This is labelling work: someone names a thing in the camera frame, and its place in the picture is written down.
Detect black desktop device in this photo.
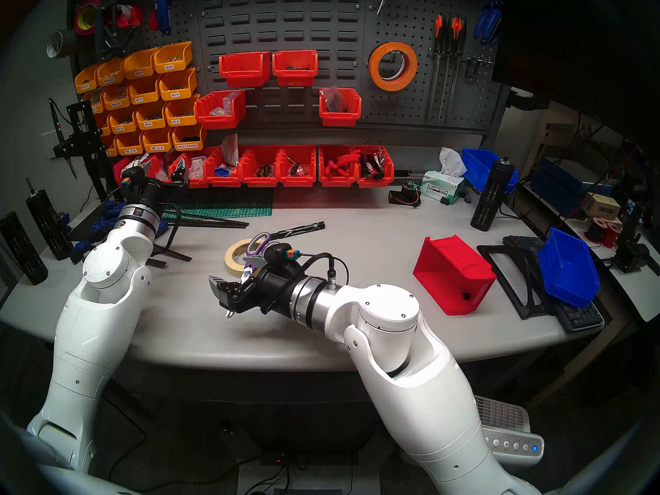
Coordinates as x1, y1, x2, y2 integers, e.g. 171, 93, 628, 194
614, 203, 660, 275

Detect black tripod rods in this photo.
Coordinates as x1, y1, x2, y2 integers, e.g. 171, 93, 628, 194
147, 210, 250, 269

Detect blue plastic storage bin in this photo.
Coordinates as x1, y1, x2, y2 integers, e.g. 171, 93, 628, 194
538, 227, 601, 309
461, 148, 519, 193

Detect green cutting mat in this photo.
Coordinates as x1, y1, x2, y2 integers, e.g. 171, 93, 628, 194
165, 187, 274, 220

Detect black printed frame part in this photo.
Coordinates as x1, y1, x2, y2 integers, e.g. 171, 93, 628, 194
477, 244, 555, 320

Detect black metal fixture stand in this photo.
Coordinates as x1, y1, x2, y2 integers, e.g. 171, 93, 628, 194
49, 98, 124, 203

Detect red plastic storage bin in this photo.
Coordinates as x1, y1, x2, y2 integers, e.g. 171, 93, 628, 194
113, 156, 136, 188
194, 90, 247, 129
204, 146, 247, 187
356, 145, 395, 188
240, 146, 284, 187
319, 88, 362, 127
412, 235, 497, 316
272, 49, 319, 86
173, 147, 209, 189
219, 52, 271, 87
319, 145, 359, 187
138, 153, 173, 186
278, 145, 317, 187

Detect white side table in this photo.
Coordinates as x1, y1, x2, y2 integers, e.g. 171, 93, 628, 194
518, 182, 660, 324

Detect small cardboard box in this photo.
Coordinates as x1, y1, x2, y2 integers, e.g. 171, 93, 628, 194
583, 192, 622, 221

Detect pile of blue clamps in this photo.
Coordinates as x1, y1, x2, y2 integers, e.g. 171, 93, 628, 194
75, 199, 171, 269

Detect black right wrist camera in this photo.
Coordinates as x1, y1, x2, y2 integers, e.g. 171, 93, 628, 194
263, 243, 301, 270

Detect beige masking tape roll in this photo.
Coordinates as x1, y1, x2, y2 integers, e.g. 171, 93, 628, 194
224, 239, 258, 278

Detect dark blue storage bin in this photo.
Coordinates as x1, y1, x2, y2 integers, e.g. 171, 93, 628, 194
531, 156, 586, 217

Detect white Coway air purifier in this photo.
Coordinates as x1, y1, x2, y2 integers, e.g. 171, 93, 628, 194
474, 394, 545, 471

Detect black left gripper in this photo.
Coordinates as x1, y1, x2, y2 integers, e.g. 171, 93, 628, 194
126, 156, 189, 203

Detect black marker pen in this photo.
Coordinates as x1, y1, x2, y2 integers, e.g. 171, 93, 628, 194
271, 221, 326, 240

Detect red white tape roll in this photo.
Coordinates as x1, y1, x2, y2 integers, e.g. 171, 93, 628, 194
116, 4, 145, 29

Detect red yellow tape roll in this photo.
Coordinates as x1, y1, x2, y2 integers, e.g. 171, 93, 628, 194
74, 0, 104, 36

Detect black computer monitor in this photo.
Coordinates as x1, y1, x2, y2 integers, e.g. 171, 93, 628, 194
492, 0, 660, 154

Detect black tape roll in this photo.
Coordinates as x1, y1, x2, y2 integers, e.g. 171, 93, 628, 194
379, 51, 413, 85

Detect black computer keyboard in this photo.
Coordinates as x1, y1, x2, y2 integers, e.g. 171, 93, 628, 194
503, 235, 605, 333

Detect Kimtech tissue box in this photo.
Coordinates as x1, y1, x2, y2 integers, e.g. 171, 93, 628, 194
420, 147, 467, 206

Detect red wire spool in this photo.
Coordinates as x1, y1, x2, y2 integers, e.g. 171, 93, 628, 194
585, 217, 623, 248

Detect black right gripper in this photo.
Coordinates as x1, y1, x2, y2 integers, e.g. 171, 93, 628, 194
209, 262, 310, 319

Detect grey pegboard back panel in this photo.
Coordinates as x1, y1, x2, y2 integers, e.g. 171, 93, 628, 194
70, 0, 511, 139

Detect black battery holder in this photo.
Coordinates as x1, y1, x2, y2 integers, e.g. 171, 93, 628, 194
388, 182, 422, 207

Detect orange tape roll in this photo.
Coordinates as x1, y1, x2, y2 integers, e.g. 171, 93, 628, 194
368, 42, 418, 91

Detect black bar clamp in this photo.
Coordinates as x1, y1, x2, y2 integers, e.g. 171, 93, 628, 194
95, 0, 142, 61

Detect black cylindrical tool holder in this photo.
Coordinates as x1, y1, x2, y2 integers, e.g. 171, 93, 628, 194
26, 177, 75, 261
470, 156, 516, 232

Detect purple handled scissors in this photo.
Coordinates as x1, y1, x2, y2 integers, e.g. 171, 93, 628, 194
225, 232, 274, 319

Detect grey duct tape roll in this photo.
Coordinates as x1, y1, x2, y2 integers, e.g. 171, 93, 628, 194
46, 29, 78, 60

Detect orange black handled file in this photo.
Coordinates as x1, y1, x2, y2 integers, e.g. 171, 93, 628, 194
446, 17, 468, 121
437, 15, 459, 124
425, 13, 447, 124

